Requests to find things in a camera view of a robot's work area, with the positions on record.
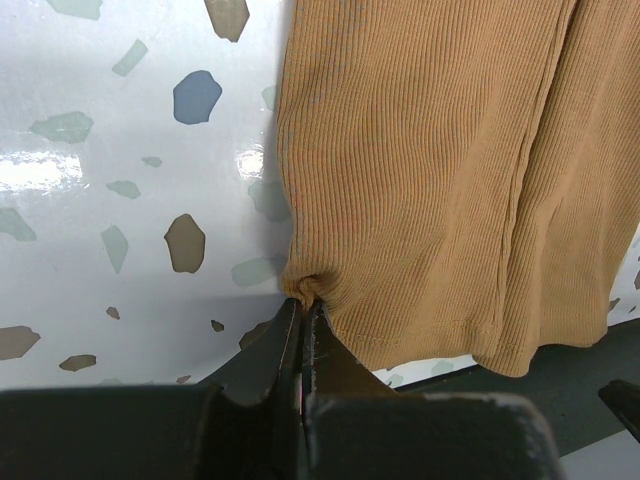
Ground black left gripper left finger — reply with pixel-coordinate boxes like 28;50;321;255
1;299;302;479

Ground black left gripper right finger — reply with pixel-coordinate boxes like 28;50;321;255
302;302;563;479

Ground tan tank top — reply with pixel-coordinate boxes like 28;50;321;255
277;1;639;377

